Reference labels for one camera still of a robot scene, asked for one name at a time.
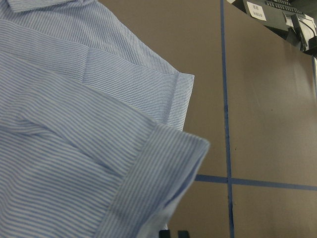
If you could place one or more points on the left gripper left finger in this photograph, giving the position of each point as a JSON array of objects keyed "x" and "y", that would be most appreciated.
[{"x": 164, "y": 234}]

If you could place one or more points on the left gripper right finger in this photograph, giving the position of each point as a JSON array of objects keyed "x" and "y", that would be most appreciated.
[{"x": 183, "y": 234}]

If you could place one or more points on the light blue striped shirt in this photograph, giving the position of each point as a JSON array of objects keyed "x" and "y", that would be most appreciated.
[{"x": 91, "y": 125}]

